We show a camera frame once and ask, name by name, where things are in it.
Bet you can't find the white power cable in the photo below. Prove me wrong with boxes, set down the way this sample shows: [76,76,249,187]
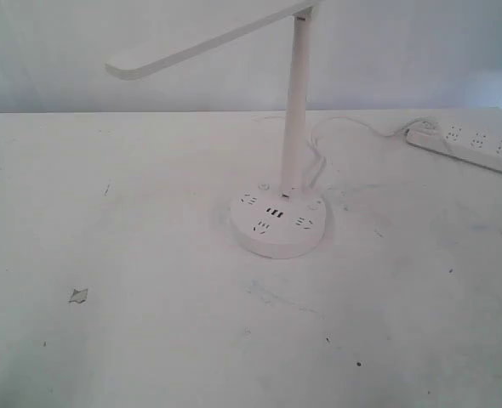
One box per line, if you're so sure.
[299,115,434,192]

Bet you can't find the white desk lamp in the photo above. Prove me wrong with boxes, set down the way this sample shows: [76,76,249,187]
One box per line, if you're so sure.
[105,1,327,259]

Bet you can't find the white power strip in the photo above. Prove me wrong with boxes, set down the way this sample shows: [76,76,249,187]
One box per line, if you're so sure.
[405,122,502,173]

